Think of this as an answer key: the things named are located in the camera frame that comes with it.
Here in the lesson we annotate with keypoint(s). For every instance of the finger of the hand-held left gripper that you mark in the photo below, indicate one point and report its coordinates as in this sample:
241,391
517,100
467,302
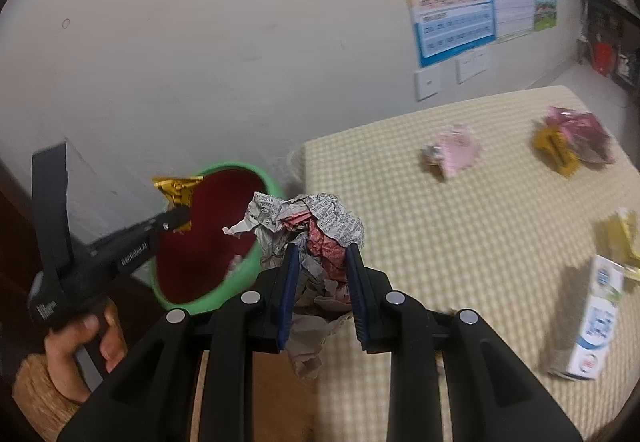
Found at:
172,221

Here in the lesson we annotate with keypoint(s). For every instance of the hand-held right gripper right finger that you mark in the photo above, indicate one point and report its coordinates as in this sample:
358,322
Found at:
356,294

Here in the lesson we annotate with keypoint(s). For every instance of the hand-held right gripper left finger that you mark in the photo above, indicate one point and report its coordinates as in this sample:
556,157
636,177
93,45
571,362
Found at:
289,294

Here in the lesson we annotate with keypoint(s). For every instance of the gold foil wrapper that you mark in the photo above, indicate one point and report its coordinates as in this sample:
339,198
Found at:
177,189

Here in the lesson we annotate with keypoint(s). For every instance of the green rimmed red bin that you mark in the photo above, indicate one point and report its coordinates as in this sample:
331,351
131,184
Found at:
210,242

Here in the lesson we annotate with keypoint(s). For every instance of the white printed wrapper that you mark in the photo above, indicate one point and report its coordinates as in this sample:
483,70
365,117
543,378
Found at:
325,222

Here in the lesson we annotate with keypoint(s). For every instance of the pink wrapper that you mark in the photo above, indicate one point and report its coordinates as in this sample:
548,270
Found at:
457,151

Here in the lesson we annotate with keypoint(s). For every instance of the yellow black print wrapper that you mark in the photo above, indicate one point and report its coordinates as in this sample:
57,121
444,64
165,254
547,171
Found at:
555,151

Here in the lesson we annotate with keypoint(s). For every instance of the maroon snack bag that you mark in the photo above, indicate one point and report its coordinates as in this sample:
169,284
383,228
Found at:
582,131

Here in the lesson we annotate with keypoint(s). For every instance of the person's left forearm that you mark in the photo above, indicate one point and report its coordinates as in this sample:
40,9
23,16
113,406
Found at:
40,402

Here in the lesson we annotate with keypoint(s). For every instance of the person's left hand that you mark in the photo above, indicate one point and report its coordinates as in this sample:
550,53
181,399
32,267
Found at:
65,362

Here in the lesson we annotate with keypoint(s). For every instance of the dark wooden door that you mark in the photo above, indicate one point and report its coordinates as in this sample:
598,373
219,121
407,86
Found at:
12,222

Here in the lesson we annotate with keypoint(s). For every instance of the yellow checkered tablecloth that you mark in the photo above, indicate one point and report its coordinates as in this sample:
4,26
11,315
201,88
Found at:
450,247

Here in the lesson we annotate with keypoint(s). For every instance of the white blue milk carton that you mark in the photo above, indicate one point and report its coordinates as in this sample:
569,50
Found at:
595,322

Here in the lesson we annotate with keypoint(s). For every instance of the pale yellow wrapper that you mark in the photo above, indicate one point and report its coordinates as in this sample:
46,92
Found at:
625,237

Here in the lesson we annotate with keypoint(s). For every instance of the red box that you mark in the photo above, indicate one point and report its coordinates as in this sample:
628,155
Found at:
602,57

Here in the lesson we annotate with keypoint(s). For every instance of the dark shelf unit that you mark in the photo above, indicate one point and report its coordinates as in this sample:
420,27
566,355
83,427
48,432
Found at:
607,16

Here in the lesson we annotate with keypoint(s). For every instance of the white wall switch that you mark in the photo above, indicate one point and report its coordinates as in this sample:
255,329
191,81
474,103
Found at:
427,84

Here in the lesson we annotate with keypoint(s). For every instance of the white wall socket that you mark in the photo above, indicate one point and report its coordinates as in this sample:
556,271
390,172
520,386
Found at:
465,67
480,60

